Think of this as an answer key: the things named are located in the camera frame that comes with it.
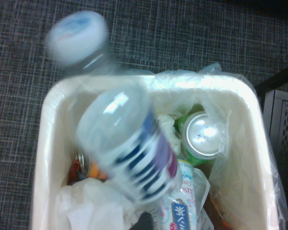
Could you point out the cream plastic trash bin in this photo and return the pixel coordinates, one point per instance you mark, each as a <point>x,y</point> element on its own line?
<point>53,115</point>

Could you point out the large crumpled white tissue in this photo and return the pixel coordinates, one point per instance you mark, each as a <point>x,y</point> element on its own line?
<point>86,203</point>

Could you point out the small crumpled white tissue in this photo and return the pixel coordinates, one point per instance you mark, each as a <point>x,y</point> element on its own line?
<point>169,131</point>

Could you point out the clear plastic bottle purple label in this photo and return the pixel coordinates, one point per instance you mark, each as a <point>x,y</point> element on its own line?
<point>125,143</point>

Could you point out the clear plastic bin liner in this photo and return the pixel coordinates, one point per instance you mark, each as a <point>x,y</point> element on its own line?
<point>261,182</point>

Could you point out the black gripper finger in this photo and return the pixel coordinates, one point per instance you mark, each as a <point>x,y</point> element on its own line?
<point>146,221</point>

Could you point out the orange drink can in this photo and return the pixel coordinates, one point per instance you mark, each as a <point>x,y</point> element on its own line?
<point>96,170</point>

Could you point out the green drink can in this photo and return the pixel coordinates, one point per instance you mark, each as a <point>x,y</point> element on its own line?
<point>201,134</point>

